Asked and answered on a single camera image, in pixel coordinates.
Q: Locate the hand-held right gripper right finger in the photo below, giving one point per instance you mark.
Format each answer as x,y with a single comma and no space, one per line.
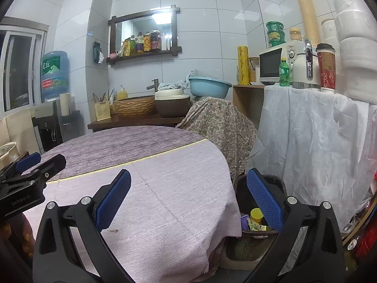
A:
265,197

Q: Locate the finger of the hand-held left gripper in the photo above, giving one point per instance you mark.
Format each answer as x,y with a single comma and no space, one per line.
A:
28,161
50,168

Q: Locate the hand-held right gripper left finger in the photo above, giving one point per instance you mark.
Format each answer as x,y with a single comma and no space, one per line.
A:
113,200

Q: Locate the black trash bin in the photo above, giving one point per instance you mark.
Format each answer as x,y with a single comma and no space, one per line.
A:
244,194

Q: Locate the purple plastic bag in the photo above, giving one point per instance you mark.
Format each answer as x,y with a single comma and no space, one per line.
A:
245,221

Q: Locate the yellow green sachet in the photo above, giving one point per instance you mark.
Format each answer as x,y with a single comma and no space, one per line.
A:
259,227

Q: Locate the grey water dispenser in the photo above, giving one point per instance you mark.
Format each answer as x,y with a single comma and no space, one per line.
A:
47,123

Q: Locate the dark red patterned cloth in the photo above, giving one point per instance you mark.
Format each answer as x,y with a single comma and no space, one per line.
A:
17,238

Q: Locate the round table with purple cloth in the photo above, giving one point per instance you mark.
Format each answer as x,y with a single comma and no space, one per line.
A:
162,182

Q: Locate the beige box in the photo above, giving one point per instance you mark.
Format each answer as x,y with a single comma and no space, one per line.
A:
241,253

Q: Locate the white paper cup stack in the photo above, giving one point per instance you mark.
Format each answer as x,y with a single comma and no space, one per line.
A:
65,104

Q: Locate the white draped cloth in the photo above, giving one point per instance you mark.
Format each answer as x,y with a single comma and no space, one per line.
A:
309,138

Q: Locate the yellow chopstick holder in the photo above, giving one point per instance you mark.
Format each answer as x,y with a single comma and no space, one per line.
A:
102,110

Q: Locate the dark wooden counter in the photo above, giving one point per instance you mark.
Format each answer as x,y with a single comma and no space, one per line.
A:
132,122

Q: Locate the floral patterned cloth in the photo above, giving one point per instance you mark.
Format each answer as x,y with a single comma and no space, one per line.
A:
218,123

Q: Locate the blue water jug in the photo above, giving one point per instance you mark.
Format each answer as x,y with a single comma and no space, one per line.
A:
54,73

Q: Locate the wooden cabinet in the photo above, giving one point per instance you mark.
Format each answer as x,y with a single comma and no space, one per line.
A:
247,103

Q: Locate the wicker basket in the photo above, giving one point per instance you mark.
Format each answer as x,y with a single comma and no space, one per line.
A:
134,106

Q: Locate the yellow soap bottle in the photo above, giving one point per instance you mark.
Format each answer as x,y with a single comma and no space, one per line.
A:
121,94

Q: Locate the brown ceramic pot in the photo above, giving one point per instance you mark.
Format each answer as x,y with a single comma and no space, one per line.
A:
172,109

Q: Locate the cream white bowl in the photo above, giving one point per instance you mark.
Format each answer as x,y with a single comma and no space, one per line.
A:
170,93

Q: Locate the light blue plastic basin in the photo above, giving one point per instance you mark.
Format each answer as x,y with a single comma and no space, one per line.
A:
209,88

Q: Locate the bamboo style faucet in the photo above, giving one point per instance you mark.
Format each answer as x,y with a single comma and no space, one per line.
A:
154,84

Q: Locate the green soda bottle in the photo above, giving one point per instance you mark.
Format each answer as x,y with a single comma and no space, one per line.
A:
284,73

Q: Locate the glass jar with wooden lid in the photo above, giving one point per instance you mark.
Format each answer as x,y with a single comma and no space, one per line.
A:
254,70

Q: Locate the small pink teapot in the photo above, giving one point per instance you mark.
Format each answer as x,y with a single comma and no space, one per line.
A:
114,54

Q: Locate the white thermos jug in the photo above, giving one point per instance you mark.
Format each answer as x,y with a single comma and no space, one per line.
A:
300,70

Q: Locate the light blue towel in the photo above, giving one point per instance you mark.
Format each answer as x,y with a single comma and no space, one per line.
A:
176,84

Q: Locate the white microwave oven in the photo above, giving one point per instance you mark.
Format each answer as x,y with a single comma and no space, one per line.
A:
269,63

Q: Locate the yellow film roll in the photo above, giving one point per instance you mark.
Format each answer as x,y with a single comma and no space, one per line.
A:
243,64

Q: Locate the red paper cup stack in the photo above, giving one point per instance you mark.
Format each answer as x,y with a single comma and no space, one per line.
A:
326,70

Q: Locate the dark wooden framed mirror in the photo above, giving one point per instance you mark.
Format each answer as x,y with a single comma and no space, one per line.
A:
112,35

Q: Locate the row of condiment bottles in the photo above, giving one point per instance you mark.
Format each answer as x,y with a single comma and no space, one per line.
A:
147,42

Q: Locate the green instant noodle bowl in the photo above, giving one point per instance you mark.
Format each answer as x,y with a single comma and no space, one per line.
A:
274,26
277,39

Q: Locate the jar with orange lid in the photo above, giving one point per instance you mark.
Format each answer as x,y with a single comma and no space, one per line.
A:
295,34

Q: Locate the stack of small white containers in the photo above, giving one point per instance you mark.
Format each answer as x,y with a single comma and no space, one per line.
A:
328,29

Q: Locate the stack of white foam bowls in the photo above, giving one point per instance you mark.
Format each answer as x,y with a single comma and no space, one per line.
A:
356,35

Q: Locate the tall brown paper cup stack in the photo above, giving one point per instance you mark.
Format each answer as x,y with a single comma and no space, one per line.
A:
307,11

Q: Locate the window frame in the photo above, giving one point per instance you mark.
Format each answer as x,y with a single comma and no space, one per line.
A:
20,64

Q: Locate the green wall tissue pack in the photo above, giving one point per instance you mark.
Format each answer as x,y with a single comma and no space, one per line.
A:
97,51

